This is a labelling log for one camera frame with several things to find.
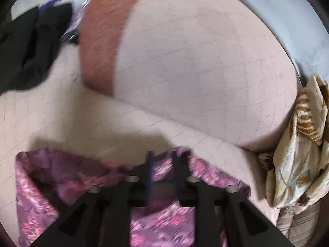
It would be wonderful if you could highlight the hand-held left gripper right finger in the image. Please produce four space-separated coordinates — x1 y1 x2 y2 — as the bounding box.
172 151 295 247

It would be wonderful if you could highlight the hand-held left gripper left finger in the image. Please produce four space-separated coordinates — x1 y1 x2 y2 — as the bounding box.
30 150 156 247

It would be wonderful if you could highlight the purple floral garment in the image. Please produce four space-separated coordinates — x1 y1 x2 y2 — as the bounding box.
15 146 252 247

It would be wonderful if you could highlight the large beige brown pillow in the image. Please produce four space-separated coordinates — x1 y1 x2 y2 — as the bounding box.
78 0 302 152

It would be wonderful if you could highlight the cream floral blanket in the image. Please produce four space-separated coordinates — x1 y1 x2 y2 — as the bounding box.
258 74 329 209

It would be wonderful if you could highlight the striped beige cloth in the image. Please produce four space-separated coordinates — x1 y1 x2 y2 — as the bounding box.
276 198 322 247

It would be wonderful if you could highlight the black clothing pile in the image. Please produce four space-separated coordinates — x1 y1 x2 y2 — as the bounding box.
0 3 74 94

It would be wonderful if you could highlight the purple and white plastic bag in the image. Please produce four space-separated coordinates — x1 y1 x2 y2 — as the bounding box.
38 0 95 44

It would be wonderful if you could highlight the light blue sheet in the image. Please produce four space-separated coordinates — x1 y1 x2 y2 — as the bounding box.
214 0 329 81

